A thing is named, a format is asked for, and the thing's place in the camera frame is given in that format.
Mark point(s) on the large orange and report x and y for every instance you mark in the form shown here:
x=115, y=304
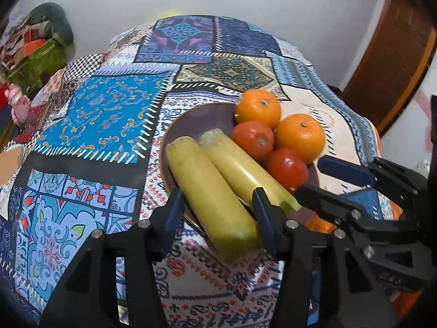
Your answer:
x=300, y=136

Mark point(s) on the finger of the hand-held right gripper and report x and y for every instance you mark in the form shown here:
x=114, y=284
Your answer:
x=324, y=200
x=344, y=169

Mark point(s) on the pile of boxes and papers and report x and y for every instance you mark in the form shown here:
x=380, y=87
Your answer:
x=20, y=34

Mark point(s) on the pink toy figure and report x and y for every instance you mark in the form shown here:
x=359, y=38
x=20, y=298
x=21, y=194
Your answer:
x=17, y=106

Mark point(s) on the purple round plate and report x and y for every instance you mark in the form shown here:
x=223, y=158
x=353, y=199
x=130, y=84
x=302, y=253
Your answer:
x=205, y=119

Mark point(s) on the patchwork printed blanket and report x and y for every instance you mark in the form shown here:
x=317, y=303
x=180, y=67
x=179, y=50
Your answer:
x=102, y=109

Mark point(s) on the yellow corn cob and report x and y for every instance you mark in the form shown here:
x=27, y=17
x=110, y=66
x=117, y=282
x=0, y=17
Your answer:
x=211, y=194
x=239, y=167

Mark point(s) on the red tomato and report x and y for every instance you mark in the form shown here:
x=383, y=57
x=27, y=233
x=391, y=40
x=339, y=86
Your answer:
x=286, y=169
x=253, y=140

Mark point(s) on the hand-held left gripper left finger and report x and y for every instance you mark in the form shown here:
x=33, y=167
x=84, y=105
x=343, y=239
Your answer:
x=172, y=211

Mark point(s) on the tan cardboard box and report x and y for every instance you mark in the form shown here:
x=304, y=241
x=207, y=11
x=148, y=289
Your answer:
x=12, y=164

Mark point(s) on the white heart-print wardrobe door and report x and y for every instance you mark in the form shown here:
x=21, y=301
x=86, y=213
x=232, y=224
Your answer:
x=416, y=119

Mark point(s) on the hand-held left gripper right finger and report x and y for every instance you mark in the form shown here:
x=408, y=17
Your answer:
x=264, y=215

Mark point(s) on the brown wooden door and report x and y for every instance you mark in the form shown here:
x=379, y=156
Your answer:
x=392, y=51

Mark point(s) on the small orange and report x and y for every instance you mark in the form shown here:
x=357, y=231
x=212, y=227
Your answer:
x=257, y=107
x=319, y=227

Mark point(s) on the green printed box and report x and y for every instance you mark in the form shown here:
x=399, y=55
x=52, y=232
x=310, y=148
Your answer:
x=44, y=58

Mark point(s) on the grey pillow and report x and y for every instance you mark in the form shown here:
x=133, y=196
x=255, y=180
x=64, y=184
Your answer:
x=58, y=20

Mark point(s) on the yellow round object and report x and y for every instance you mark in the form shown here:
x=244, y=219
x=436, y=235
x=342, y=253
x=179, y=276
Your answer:
x=170, y=13

